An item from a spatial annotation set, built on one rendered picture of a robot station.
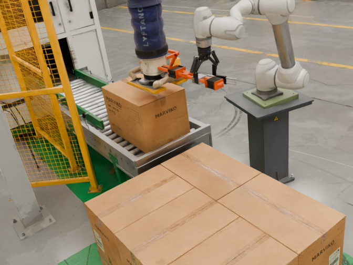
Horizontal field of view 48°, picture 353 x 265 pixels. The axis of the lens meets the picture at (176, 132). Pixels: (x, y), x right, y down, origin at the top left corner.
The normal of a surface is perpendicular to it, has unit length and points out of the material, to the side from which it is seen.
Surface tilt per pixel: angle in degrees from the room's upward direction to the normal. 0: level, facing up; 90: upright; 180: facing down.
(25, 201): 90
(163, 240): 0
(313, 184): 0
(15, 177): 90
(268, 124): 90
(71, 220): 0
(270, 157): 90
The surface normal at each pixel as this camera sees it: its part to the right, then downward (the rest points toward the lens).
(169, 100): 0.59, 0.31
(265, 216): -0.13, -0.87
